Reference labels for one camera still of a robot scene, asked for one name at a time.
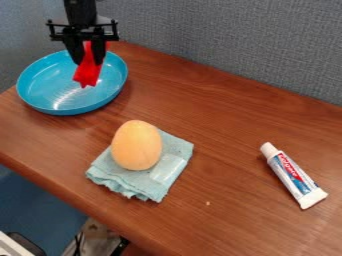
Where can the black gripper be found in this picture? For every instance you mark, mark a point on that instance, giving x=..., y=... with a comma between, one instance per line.
x=85, y=26

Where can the red rectangular block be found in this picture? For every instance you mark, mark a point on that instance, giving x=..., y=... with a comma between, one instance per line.
x=89, y=70

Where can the blue plate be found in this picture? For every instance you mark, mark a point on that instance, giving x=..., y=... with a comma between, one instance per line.
x=48, y=88

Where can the orange egg-shaped sponge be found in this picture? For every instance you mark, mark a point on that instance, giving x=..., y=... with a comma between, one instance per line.
x=137, y=145

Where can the light blue folded cloth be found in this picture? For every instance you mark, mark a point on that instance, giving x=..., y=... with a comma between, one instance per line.
x=149, y=184

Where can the grey table leg base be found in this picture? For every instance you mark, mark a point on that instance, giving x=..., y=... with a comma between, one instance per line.
x=97, y=240

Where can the white toothpaste tube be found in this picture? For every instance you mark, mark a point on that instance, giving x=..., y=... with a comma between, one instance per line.
x=303, y=187

